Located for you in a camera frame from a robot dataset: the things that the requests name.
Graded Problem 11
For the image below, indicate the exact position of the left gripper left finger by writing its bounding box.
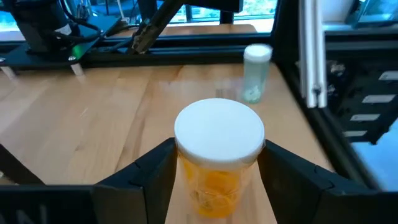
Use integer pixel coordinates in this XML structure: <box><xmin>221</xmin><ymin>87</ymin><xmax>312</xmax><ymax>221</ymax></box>
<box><xmin>0</xmin><ymin>138</ymin><xmax>178</xmax><ymax>224</ymax></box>

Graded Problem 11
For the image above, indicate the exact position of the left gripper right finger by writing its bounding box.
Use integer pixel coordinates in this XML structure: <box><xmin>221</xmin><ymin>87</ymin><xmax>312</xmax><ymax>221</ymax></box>
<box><xmin>256</xmin><ymin>139</ymin><xmax>398</xmax><ymax>224</ymax></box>

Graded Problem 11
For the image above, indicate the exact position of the orange pill bottle white cap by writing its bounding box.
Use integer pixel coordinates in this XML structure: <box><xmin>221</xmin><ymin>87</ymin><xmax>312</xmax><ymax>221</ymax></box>
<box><xmin>174</xmin><ymin>98</ymin><xmax>266</xmax><ymax>218</ymax></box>

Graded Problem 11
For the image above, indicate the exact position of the green pill vial white cap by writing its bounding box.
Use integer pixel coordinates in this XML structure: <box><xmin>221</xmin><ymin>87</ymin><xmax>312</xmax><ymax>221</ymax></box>
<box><xmin>241</xmin><ymin>43</ymin><xmax>274</xmax><ymax>105</ymax></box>

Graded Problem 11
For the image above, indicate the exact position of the clear acrylic tray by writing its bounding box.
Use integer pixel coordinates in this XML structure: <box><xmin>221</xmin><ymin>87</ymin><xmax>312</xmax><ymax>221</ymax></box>
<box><xmin>0</xmin><ymin>142</ymin><xmax>45</xmax><ymax>187</ymax></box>

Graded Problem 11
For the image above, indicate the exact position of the silver aluminium bracket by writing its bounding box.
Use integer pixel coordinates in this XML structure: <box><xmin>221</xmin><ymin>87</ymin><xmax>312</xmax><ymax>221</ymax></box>
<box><xmin>298</xmin><ymin>0</ymin><xmax>328</xmax><ymax>109</ymax></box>

